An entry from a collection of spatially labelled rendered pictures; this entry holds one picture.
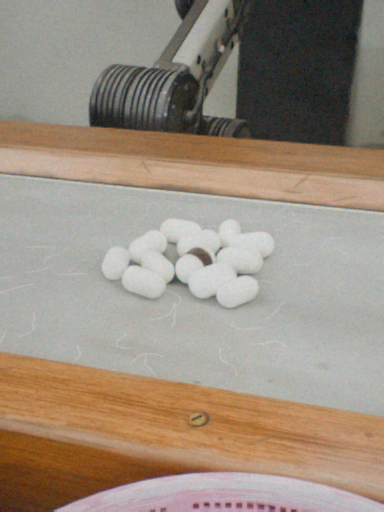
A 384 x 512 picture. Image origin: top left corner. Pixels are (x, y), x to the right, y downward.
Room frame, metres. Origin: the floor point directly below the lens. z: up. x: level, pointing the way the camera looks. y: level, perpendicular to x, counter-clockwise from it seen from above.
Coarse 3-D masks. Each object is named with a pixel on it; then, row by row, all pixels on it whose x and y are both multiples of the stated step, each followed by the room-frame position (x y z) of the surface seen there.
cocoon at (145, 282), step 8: (128, 272) 0.38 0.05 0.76; (136, 272) 0.38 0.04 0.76; (144, 272) 0.38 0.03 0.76; (152, 272) 0.38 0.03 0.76; (128, 280) 0.38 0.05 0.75; (136, 280) 0.38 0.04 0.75; (144, 280) 0.37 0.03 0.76; (152, 280) 0.37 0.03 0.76; (160, 280) 0.37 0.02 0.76; (128, 288) 0.38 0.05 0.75; (136, 288) 0.37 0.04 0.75; (144, 288) 0.37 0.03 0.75; (152, 288) 0.37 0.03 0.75; (160, 288) 0.37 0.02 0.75; (152, 296) 0.37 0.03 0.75
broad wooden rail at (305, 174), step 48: (0, 144) 0.65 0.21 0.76; (48, 144) 0.65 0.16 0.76; (96, 144) 0.65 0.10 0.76; (144, 144) 0.65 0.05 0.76; (192, 144) 0.65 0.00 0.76; (240, 144) 0.65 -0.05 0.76; (288, 144) 0.65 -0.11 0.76; (192, 192) 0.57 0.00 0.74; (240, 192) 0.56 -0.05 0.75; (288, 192) 0.55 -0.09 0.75; (336, 192) 0.54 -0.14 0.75
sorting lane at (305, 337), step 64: (0, 192) 0.57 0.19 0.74; (64, 192) 0.57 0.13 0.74; (128, 192) 0.57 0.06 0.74; (0, 256) 0.44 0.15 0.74; (64, 256) 0.44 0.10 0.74; (320, 256) 0.44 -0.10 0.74; (0, 320) 0.35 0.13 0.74; (64, 320) 0.35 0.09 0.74; (128, 320) 0.35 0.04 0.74; (192, 320) 0.35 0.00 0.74; (256, 320) 0.35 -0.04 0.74; (320, 320) 0.35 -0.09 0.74; (256, 384) 0.28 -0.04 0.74; (320, 384) 0.28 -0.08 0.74
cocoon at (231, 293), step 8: (232, 280) 0.37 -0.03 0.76; (240, 280) 0.37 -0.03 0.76; (248, 280) 0.37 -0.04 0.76; (224, 288) 0.36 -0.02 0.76; (232, 288) 0.36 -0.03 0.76; (240, 288) 0.36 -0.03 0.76; (248, 288) 0.37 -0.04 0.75; (256, 288) 0.37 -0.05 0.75; (224, 296) 0.36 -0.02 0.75; (232, 296) 0.36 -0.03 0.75; (240, 296) 0.36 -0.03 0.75; (248, 296) 0.36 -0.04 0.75; (224, 304) 0.36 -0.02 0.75; (232, 304) 0.36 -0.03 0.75
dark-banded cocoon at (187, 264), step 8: (208, 248) 0.41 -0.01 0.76; (184, 256) 0.40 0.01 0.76; (192, 256) 0.40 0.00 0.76; (176, 264) 0.40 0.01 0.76; (184, 264) 0.39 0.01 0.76; (192, 264) 0.39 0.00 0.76; (200, 264) 0.39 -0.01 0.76; (176, 272) 0.39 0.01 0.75; (184, 272) 0.39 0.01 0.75; (192, 272) 0.39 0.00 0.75; (184, 280) 0.39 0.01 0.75
